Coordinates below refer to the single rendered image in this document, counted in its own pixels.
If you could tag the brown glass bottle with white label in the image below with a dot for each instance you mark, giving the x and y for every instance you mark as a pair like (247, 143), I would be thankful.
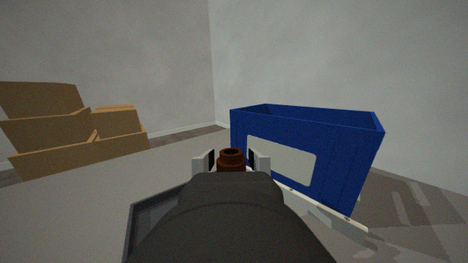
(231, 160)

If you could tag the blue divided crate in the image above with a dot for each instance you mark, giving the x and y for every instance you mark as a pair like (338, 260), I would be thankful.
(324, 154)

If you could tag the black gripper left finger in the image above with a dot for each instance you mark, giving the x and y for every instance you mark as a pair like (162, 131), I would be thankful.
(203, 163)

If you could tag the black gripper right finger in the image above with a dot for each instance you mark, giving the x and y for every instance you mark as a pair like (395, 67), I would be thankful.
(259, 162)

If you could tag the grey rectangular tray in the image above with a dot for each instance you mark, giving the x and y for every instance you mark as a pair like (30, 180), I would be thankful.
(144, 214)

